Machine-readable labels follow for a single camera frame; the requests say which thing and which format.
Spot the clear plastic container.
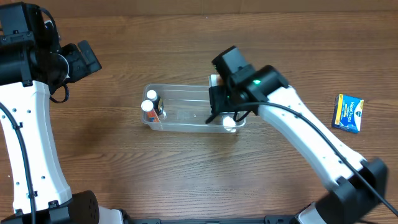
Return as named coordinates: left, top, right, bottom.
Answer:
left=141, top=84, right=246, bottom=133

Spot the black bottle white cap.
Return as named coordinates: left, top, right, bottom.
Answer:
left=146, top=90, right=164, bottom=115

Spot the orange tube white cap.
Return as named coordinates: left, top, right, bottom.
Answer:
left=141, top=100, right=160, bottom=123

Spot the blue yellow VapoDrops box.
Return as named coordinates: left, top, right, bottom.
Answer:
left=331, top=94, right=364, bottom=133

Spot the white orange plaster box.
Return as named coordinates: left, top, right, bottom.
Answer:
left=209, top=74, right=224, bottom=87

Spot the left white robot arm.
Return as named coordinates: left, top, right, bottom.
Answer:
left=1, top=32, right=124, bottom=223

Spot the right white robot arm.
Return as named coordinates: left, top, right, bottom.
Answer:
left=207, top=64, right=397, bottom=223

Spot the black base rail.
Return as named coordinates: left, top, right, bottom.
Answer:
left=124, top=215, right=298, bottom=224

